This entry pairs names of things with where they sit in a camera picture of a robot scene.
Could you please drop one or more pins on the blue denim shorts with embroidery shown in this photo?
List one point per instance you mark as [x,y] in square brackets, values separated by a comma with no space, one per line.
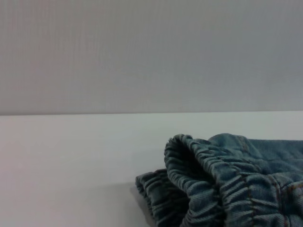
[225,184]

